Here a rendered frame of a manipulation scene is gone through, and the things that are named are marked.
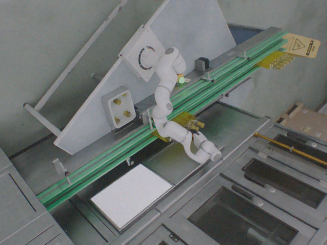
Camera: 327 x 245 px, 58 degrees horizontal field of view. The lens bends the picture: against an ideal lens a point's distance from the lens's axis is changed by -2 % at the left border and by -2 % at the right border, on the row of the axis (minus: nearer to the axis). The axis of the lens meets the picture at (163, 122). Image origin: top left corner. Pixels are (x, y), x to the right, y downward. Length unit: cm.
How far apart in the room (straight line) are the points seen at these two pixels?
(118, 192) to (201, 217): 53
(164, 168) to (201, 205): 36
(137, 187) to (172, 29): 112
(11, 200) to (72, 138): 55
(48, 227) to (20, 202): 26
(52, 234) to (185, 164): 98
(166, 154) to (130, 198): 42
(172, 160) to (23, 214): 98
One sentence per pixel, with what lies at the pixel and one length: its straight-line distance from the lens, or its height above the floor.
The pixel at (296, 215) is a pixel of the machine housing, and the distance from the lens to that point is 178.
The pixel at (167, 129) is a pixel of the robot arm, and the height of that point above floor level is 127.
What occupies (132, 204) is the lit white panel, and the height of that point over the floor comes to 123.
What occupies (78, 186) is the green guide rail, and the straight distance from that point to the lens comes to 193.
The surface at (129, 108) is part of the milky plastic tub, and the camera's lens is 207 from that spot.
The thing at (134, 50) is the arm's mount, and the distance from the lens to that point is 194.
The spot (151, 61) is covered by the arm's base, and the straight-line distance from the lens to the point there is 193.
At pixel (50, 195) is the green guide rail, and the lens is 185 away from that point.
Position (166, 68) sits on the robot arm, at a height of 115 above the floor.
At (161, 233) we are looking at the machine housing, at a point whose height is 148.
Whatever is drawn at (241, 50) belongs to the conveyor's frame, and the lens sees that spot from 279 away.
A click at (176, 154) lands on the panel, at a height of 111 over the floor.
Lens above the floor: 234
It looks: 41 degrees down
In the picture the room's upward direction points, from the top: 117 degrees clockwise
